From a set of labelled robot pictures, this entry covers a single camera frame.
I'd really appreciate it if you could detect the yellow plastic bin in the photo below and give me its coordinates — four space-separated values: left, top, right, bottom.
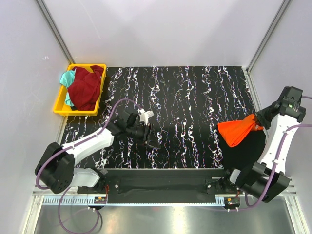
53 64 107 116

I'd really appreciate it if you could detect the black folded t shirt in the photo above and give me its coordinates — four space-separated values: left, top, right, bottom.
217 127 266 170

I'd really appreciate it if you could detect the orange t shirt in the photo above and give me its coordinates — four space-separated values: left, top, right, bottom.
217 114 264 148

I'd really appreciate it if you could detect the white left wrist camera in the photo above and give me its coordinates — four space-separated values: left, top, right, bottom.
138 109 154 125

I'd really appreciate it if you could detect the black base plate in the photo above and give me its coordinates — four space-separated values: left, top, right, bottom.
47 168 281 204

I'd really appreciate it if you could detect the aluminium frame post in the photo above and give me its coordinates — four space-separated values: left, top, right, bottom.
246 0 292 73
35 0 75 64

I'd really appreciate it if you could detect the teal t shirt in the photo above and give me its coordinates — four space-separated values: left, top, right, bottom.
59 70 76 107

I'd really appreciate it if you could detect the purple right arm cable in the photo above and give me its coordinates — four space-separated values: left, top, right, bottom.
244 95 312 208

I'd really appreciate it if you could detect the black marble pattern mat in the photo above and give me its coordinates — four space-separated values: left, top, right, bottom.
60 66 255 169

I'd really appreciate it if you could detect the slotted cable duct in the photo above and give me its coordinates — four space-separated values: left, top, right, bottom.
42 195 226 207

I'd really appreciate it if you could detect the aluminium frame post left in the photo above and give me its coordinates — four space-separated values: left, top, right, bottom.
35 0 75 64

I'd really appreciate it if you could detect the dark red t shirt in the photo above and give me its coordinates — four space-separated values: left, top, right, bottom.
68 65 104 111

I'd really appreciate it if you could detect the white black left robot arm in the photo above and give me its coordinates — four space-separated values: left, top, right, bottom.
35 109 160 194

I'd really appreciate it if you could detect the aluminium frame post right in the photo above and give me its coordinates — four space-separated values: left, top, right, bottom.
246 0 292 73

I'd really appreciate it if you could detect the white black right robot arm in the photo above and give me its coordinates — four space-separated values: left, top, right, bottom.
224 97 306 207

